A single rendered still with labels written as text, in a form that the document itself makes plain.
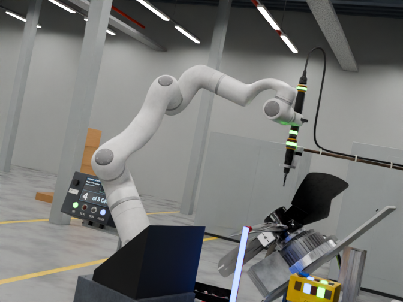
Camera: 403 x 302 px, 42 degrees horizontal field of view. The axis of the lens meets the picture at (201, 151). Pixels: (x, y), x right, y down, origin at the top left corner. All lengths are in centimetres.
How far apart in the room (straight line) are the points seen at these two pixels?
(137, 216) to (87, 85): 654
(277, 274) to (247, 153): 759
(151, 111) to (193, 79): 23
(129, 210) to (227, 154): 805
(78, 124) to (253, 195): 347
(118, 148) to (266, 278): 82
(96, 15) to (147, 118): 656
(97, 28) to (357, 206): 472
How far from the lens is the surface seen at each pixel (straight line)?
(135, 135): 206
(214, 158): 1001
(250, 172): 976
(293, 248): 233
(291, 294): 192
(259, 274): 226
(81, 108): 836
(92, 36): 852
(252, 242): 245
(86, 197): 232
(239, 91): 212
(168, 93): 208
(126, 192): 196
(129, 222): 191
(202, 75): 217
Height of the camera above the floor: 141
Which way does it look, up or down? 1 degrees up
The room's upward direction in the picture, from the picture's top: 11 degrees clockwise
